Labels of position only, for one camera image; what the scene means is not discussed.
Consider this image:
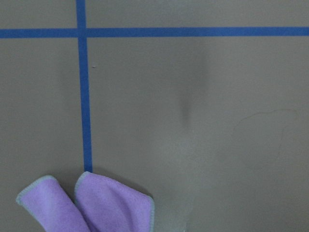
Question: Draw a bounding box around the purple microfiber cloth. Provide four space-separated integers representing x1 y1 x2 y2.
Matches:
16 172 155 232

